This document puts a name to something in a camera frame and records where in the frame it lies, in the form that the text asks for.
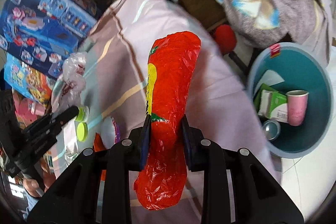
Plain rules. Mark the white and purple snack packet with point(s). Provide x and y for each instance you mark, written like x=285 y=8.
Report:
x=110 y=132

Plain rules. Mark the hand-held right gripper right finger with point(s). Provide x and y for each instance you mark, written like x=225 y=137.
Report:
x=187 y=140

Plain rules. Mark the blue robot toy box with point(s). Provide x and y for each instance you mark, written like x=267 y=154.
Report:
x=39 y=19

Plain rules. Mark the green and white packet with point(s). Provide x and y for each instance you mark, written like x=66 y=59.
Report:
x=273 y=106

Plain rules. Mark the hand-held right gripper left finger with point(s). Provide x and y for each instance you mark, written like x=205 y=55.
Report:
x=145 y=140

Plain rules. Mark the pink paper cup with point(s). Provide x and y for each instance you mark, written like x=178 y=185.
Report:
x=296 y=108

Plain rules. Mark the small pink box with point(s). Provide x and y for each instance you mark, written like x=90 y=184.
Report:
x=26 y=106

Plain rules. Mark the red plastic bag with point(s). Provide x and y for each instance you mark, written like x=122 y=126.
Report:
x=170 y=69

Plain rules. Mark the orange plastic wrapper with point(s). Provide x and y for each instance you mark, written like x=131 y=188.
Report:
x=98 y=144

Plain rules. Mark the pink grey checked cloth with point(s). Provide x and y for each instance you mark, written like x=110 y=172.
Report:
x=126 y=43

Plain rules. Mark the person's left hand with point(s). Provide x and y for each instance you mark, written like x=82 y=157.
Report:
x=32 y=186

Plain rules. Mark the cartoon dog toy box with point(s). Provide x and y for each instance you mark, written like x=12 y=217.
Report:
x=29 y=79

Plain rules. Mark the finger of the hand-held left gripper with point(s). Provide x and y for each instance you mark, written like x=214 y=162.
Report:
x=42 y=125
x=67 y=112

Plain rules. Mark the clear crumpled plastic wrapper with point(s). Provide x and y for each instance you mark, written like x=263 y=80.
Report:
x=73 y=69

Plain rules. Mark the red soda can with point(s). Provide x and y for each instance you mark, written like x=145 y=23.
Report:
x=270 y=129

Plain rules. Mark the lime green jar lid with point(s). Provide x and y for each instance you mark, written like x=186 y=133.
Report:
x=82 y=131

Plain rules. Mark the teal plastic bin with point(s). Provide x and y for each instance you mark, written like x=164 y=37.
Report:
x=312 y=82

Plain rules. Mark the red round object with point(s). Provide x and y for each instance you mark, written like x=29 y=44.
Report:
x=224 y=37

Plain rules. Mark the white paper sheet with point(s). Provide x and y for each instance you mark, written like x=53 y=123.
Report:
x=270 y=77

